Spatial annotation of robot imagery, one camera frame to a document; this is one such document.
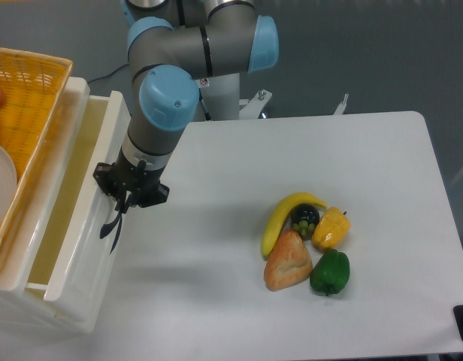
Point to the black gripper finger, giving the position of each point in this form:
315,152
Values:
107,180
144,198

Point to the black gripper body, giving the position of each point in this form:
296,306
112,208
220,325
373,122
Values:
136,176

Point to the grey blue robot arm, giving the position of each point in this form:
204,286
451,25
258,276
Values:
170,46

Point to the white drawer cabinet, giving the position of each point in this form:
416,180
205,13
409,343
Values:
24,234

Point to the white plate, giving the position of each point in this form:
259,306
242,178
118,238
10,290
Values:
8,182

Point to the yellow wicker basket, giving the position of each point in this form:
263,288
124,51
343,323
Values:
32,84

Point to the yellow banana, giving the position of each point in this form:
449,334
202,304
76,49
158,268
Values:
280,214

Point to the triangular bread loaf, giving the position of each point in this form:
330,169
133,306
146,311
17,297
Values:
288,264

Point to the yellow bell pepper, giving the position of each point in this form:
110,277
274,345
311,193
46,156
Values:
331,229

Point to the green bell pepper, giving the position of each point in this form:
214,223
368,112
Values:
331,274

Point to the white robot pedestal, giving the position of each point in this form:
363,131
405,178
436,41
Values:
221,100

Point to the white table bracket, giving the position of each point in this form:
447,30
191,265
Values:
341,107

